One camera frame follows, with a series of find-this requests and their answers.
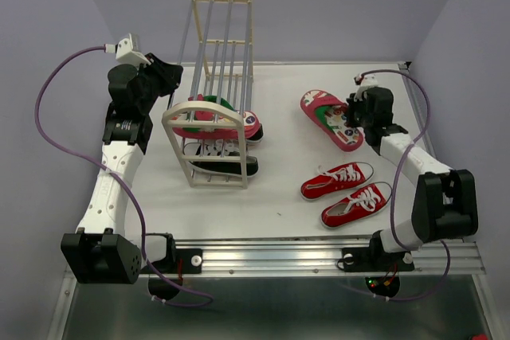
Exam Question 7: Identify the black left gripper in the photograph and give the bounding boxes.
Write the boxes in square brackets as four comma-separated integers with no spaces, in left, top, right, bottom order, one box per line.
[134,53,184,113]

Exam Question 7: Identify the pink flip-flop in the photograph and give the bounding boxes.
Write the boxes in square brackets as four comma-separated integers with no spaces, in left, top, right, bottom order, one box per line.
[162,94,261,140]
[300,90,364,152]

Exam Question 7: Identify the beige chrome shoe shelf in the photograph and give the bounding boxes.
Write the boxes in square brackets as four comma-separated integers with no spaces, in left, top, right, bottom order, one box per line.
[164,0,253,189]

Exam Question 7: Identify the black sneaker white laces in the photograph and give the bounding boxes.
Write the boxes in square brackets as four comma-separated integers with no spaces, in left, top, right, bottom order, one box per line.
[189,140,259,178]

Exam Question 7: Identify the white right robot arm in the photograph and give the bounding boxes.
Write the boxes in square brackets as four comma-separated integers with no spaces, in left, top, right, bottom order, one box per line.
[347,85,479,268]

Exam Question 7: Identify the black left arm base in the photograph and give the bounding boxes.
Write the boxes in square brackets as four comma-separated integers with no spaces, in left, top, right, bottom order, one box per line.
[140,233,203,303]

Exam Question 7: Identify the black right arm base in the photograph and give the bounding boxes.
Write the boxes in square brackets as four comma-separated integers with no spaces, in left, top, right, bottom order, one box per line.
[336,232,415,299]

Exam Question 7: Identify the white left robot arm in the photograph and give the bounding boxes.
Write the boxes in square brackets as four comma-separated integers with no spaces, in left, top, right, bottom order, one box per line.
[61,53,183,284]

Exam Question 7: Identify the red sneaker upper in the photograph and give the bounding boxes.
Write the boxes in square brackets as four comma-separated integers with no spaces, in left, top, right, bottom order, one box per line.
[300,162,375,201]

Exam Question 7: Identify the red sneaker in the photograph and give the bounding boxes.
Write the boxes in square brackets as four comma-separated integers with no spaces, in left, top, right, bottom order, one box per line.
[300,162,375,201]
[320,182,393,229]

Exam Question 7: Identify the red sneaker lower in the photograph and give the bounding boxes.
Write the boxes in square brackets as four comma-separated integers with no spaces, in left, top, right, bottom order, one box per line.
[320,182,393,229]

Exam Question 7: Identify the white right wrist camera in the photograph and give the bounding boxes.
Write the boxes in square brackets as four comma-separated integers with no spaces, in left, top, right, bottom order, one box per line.
[354,73,379,100]

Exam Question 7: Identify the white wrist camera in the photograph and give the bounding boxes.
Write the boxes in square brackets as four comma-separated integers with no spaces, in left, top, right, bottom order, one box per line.
[354,73,379,100]
[104,33,151,68]

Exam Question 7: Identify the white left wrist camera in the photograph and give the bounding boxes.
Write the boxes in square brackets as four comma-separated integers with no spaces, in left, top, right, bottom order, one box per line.
[104,33,151,68]

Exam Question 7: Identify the aluminium mounting rail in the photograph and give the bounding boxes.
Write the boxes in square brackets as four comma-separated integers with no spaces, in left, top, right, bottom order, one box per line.
[176,238,485,279]

